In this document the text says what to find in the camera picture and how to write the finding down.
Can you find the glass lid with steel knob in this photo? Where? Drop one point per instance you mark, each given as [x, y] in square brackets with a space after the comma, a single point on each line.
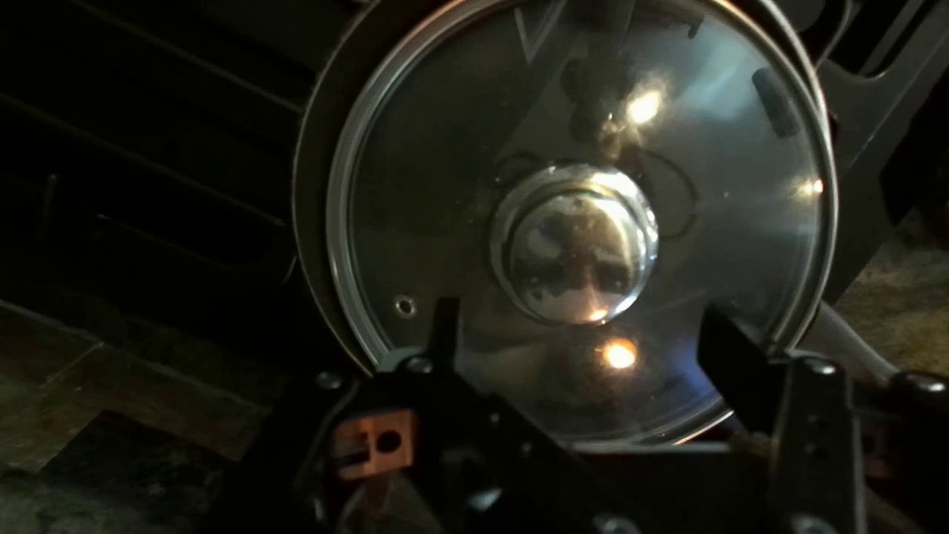
[584, 179]

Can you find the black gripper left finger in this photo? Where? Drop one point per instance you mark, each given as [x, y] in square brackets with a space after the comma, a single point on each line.
[442, 341]

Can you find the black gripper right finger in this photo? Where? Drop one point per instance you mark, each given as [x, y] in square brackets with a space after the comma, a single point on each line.
[741, 370]

